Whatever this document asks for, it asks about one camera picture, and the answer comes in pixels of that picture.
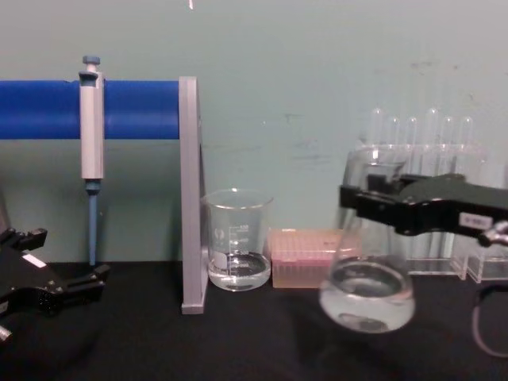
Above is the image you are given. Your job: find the clear glass conical flask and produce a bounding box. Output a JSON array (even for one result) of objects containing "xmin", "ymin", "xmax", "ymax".
[{"xmin": 318, "ymin": 148, "xmax": 418, "ymax": 335}]

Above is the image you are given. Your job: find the blue stand crossbar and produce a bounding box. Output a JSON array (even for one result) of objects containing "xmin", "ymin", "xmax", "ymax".
[{"xmin": 0, "ymin": 79, "xmax": 182, "ymax": 141}]

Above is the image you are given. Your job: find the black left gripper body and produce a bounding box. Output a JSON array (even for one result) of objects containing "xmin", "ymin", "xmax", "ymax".
[{"xmin": 0, "ymin": 243, "xmax": 61, "ymax": 315}]

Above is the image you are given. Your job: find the thin cable with silver plug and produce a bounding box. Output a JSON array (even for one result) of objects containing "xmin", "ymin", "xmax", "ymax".
[{"xmin": 471, "ymin": 221, "xmax": 508, "ymax": 357}]

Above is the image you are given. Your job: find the clear glass beaker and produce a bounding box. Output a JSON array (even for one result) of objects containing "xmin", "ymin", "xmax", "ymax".
[{"xmin": 200, "ymin": 188, "xmax": 276, "ymax": 292}]

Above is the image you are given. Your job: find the pink pipette tip box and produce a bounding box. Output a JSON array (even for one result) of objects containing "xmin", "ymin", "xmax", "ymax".
[{"xmin": 268, "ymin": 227, "xmax": 363, "ymax": 289}]

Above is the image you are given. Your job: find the grey stand upright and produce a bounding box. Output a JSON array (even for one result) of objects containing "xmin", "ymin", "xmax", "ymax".
[{"xmin": 178, "ymin": 75, "xmax": 210, "ymax": 316}]

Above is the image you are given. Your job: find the clear glass test tube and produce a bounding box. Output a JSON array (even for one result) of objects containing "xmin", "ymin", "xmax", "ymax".
[
  {"xmin": 369, "ymin": 107, "xmax": 386, "ymax": 175},
  {"xmin": 460, "ymin": 115, "xmax": 476, "ymax": 184},
  {"xmin": 386, "ymin": 116, "xmax": 402, "ymax": 175},
  {"xmin": 441, "ymin": 115, "xmax": 458, "ymax": 175},
  {"xmin": 423, "ymin": 106, "xmax": 441, "ymax": 176},
  {"xmin": 405, "ymin": 116, "xmax": 421, "ymax": 175}
]

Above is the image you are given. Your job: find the black table cloth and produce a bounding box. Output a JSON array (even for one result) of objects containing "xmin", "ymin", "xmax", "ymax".
[{"xmin": 0, "ymin": 260, "xmax": 508, "ymax": 381}]

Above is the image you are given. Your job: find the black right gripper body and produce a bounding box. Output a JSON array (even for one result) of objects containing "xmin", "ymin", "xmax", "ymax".
[{"xmin": 400, "ymin": 173, "xmax": 508, "ymax": 239}]

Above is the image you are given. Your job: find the grey and blue pipette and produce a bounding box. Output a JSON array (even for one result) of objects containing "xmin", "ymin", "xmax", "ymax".
[{"xmin": 78, "ymin": 55, "xmax": 106, "ymax": 267}]

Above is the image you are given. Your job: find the clear acrylic tube rack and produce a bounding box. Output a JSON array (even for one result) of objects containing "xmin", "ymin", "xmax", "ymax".
[{"xmin": 352, "ymin": 143, "xmax": 508, "ymax": 283}]

